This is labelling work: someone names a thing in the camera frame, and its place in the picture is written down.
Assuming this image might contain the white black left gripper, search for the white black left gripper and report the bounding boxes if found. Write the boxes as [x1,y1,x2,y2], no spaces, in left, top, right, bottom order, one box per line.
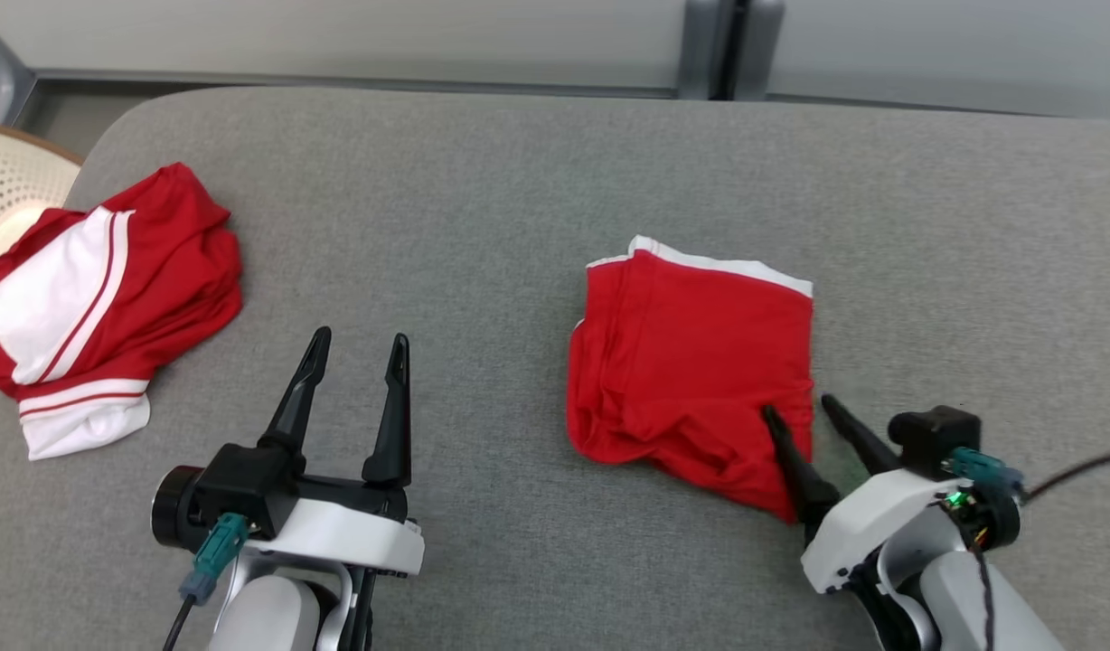
[259,326,425,578]

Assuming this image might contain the cream perforated laundry basket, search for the cream perforated laundry basket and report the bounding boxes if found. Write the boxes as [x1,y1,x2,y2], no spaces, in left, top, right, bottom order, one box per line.
[0,122,84,272]

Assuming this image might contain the red white Bulls shorts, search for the red white Bulls shorts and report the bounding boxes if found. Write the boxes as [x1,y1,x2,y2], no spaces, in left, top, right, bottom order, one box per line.
[566,235,815,525]

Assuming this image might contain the left cable with teal plug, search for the left cable with teal plug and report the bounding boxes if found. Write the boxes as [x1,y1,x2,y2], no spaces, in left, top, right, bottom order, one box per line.
[162,513,250,651]

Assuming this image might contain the thin braided right arm cable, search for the thin braided right arm cable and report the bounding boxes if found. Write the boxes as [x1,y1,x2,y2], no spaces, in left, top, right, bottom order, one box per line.
[939,497,999,651]

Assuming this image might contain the cable with teal plug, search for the cable with teal plug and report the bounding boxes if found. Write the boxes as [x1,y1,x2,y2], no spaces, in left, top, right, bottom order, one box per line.
[162,513,250,651]
[944,448,1110,505]

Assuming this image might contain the right cable with teal plug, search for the right cable with teal plug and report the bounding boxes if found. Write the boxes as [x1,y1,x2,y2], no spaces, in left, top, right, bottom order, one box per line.
[944,448,1110,505]

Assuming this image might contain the grey partition post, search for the grey partition post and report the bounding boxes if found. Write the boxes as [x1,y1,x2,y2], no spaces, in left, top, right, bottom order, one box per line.
[677,0,732,100]
[734,0,786,100]

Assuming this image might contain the red white Bulls jersey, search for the red white Bulls jersey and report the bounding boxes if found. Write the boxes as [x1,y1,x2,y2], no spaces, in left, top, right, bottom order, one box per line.
[0,163,244,462]

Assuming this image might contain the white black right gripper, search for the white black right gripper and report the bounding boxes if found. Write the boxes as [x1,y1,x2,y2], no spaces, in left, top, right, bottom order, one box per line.
[761,394,967,595]

